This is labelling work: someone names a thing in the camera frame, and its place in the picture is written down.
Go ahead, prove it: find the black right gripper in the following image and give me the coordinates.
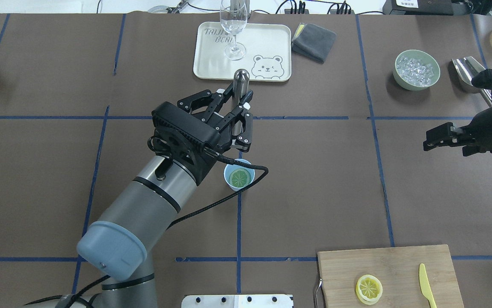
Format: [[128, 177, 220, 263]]
[[423, 107, 492, 157]]

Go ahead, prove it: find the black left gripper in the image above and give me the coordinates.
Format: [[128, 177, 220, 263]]
[[148, 83, 254, 185]]

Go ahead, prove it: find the steel muddler black tip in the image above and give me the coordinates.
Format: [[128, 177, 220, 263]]
[[231, 68, 250, 148]]

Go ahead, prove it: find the lemon slice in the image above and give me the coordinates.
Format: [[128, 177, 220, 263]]
[[228, 168, 252, 189]]

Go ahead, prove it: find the yellow lemon half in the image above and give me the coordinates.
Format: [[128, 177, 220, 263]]
[[354, 274, 383, 305]]

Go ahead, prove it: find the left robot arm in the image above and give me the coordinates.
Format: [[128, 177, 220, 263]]
[[25, 83, 253, 308]]

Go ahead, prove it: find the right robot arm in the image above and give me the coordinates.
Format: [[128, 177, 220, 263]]
[[423, 107, 492, 157]]

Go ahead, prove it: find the light blue cup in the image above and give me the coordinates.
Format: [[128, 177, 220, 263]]
[[224, 164, 255, 191]]

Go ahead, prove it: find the steel ice scoop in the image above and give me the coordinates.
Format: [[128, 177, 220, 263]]
[[451, 56, 492, 107]]

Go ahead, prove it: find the green bowl of ice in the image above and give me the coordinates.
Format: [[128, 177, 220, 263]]
[[393, 50, 440, 91]]

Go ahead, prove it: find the white bear tray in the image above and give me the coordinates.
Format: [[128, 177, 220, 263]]
[[193, 22, 292, 82]]

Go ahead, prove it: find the clear wine glass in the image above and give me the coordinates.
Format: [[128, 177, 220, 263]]
[[220, 0, 248, 61]]

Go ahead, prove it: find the grey folded cloth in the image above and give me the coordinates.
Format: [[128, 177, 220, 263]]
[[291, 23, 337, 64]]

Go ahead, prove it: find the black device on desk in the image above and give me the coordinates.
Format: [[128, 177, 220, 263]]
[[382, 0, 492, 16]]

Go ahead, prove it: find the wooden cutting board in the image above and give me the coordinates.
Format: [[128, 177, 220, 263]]
[[313, 244, 464, 308]]

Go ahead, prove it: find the yellow plastic knife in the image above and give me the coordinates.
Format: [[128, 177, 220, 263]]
[[418, 263, 437, 308]]

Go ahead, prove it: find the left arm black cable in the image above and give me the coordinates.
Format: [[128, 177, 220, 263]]
[[24, 148, 269, 308]]

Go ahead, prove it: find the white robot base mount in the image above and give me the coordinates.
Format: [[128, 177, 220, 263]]
[[181, 294, 294, 308]]

